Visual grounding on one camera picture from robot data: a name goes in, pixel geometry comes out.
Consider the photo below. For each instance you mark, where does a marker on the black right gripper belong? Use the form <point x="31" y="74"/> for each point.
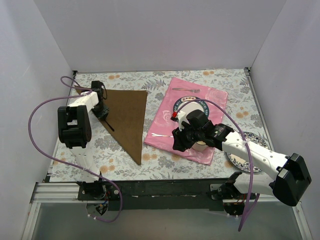
<point x="180" y="139"/>

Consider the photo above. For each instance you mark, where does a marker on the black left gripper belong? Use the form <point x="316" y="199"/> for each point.
<point x="102" y="113"/>

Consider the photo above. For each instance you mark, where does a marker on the dark fork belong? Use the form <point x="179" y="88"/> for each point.
<point x="112" y="129"/>

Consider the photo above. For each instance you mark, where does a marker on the brown cloth napkin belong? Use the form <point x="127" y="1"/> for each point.
<point x="126" y="115"/>

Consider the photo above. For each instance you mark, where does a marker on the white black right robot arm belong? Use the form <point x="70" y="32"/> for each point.
<point x="286" y="177"/>

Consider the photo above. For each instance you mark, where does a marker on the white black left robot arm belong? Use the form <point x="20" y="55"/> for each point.
<point x="74" y="128"/>

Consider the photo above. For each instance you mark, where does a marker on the cream mug dark rim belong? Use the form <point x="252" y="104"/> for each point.
<point x="199" y="146"/>

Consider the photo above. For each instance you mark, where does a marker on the pink floral placemat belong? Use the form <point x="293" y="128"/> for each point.
<point x="162" y="123"/>

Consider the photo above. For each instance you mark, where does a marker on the silver spoon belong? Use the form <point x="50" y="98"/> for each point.
<point x="161" y="135"/>

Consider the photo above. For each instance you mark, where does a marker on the floral tablecloth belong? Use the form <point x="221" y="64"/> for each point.
<point x="115" y="164"/>

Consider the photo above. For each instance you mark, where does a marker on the green rimmed white plate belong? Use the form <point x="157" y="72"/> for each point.
<point x="194" y="105"/>

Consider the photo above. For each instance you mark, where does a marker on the silver fork on placemat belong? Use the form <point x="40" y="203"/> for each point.
<point x="185" y="89"/>

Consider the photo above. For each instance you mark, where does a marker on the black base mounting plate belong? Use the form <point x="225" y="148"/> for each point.
<point x="214" y="194"/>

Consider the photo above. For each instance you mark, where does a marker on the blue floral white plate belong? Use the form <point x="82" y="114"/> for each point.
<point x="240" y="163"/>

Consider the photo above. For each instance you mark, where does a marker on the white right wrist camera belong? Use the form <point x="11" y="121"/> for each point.
<point x="181" y="118"/>

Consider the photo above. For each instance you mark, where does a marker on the aluminium table frame rail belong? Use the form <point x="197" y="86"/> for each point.
<point x="171" y="140"/>

